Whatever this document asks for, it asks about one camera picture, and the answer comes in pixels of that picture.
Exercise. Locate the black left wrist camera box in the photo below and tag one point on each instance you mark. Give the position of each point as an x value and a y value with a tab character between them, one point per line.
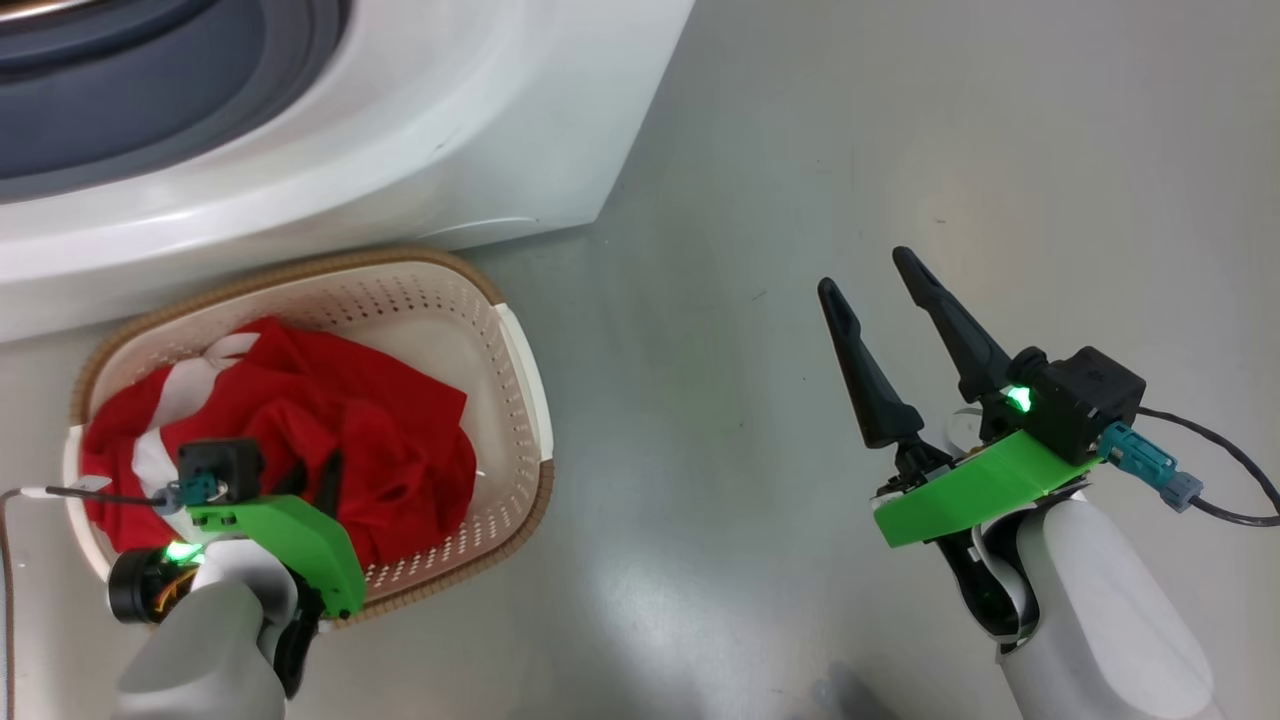
222	468

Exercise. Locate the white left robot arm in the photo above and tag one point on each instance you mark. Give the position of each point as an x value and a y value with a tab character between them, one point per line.
210	650

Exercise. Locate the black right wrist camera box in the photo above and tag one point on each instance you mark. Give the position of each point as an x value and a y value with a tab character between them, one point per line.
1090	400

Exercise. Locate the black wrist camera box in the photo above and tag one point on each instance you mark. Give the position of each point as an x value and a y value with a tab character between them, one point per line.
1090	400
222	468

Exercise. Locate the white front-load washing machine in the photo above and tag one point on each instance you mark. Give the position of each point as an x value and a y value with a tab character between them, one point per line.
450	130

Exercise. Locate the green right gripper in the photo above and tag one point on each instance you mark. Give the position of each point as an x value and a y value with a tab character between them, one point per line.
980	485

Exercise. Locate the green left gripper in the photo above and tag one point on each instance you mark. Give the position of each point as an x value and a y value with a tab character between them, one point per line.
300	545

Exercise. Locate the cream perforated laundry basket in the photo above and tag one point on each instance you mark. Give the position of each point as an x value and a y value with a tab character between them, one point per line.
500	400

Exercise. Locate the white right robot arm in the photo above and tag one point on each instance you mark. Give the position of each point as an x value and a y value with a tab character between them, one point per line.
1100	620

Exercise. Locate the red garment with white trim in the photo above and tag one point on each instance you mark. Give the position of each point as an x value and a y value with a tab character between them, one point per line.
380	440

